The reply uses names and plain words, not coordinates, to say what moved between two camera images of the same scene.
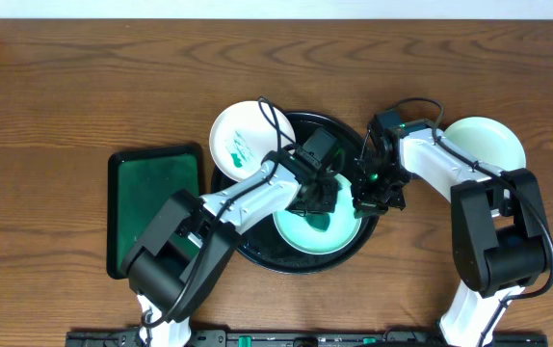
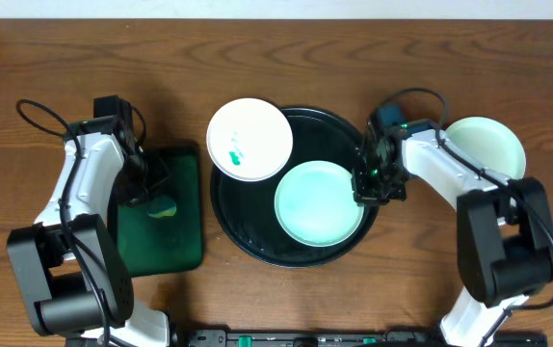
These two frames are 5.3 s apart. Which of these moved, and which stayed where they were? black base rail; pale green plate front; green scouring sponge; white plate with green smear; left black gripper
Moved: green scouring sponge; left black gripper
Stayed: white plate with green smear; pale green plate front; black base rail
